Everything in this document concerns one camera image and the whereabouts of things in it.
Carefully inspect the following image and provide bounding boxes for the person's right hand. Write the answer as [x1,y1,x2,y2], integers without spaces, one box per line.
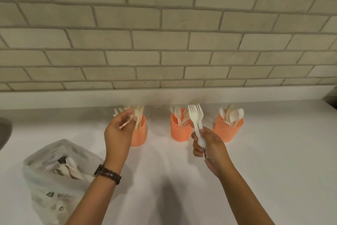
[191,127,235,179]

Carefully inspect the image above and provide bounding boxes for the person's left hand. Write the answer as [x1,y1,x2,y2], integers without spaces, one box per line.
[101,109,137,174]

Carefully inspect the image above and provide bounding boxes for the orange mesh plastic cup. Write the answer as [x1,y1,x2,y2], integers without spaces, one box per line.
[212,113,244,143]
[170,111,195,143]
[130,113,147,147]

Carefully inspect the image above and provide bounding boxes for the bunch of mixed plastic cutlery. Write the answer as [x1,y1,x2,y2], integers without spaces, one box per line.
[187,104,207,159]

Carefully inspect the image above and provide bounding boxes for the spoons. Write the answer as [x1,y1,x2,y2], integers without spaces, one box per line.
[219,105,245,128]

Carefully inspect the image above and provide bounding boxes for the translucent black print plastic bag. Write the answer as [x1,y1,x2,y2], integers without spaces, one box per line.
[22,139,106,225]

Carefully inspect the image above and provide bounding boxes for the person's right forearm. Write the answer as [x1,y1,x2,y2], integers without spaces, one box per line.
[218,165,276,225]

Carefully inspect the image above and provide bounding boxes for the person's left forearm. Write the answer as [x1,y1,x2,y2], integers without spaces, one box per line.
[66,174,120,225]

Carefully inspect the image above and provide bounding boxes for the stainless steel sink drainboard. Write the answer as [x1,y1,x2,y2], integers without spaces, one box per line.
[0,117,13,152]

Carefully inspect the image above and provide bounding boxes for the brown strap wristwatch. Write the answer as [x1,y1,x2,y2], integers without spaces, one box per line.
[93,164,122,185]

